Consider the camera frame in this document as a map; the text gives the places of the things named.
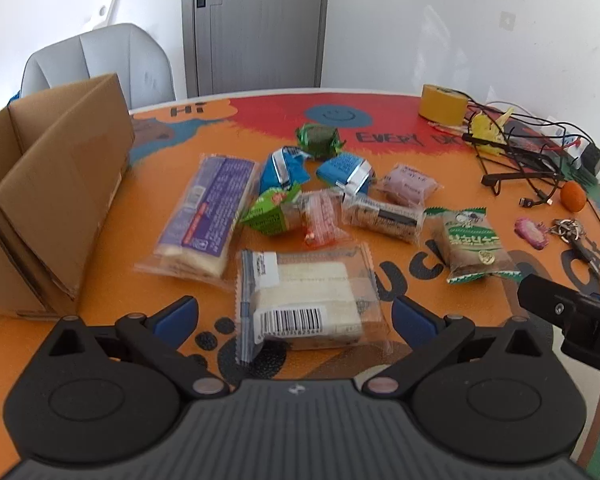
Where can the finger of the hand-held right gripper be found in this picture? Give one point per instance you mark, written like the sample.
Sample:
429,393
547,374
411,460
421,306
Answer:
545,295

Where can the green brown cake packet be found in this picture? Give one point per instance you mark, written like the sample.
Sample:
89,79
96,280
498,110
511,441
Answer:
472,245

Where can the pink snack packet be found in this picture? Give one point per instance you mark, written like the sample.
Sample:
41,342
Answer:
407,185

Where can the green snack packet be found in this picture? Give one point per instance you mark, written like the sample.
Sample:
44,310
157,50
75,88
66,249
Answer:
267,212

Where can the black power adapter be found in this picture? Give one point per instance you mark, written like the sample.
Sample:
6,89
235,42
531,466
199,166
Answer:
592,160

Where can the clear packet with red candy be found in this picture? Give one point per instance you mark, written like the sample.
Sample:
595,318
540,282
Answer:
320,217

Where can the brown cardboard box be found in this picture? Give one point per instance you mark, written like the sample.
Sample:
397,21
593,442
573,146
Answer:
55,170

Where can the white board with holes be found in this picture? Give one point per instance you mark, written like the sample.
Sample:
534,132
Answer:
105,2

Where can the orange tangerine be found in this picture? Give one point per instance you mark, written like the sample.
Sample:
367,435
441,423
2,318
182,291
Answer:
573,196

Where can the yellow tape roll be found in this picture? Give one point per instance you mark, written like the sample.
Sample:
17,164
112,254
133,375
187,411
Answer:
442,105

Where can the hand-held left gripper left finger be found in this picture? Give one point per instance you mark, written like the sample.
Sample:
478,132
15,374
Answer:
177,317

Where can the blue snack packet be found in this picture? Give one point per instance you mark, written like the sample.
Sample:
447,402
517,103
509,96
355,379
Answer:
342,170
280,172

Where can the clear brown bar packet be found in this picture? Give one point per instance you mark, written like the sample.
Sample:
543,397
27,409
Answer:
382,217

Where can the black folding stand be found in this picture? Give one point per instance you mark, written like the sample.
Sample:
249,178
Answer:
522,157

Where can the grey door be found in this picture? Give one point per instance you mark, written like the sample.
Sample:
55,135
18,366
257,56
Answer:
265,25

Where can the colourful printed table mat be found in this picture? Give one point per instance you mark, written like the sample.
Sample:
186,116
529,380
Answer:
405,120

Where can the bunch of keys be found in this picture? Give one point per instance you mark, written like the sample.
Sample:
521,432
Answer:
577,240

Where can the long purple snack packet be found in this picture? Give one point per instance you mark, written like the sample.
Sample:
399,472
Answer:
207,205

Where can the green snack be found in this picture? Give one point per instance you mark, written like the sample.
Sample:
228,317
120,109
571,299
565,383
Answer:
317,137

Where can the white sandwich bread packet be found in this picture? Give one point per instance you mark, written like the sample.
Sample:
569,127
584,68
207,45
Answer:
305,295

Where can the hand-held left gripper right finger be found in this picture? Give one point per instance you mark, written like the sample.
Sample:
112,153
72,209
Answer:
415,322

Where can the yellow toy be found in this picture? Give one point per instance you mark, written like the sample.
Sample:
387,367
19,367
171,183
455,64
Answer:
485,127

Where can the grey upholstered chair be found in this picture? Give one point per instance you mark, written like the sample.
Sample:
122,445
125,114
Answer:
130,60

